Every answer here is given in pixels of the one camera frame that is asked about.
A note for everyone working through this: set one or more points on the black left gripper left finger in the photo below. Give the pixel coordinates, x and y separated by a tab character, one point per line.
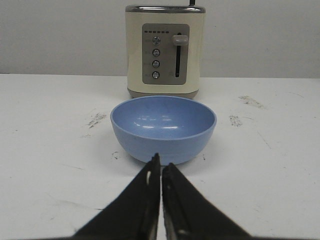
134	214

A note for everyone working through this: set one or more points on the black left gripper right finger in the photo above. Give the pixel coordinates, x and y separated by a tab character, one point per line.
188	215

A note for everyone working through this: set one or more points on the blue plastic bowl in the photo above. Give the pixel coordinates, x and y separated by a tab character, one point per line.
176	128

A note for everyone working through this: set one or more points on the cream two-slot toaster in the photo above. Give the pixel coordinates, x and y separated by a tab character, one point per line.
164	47

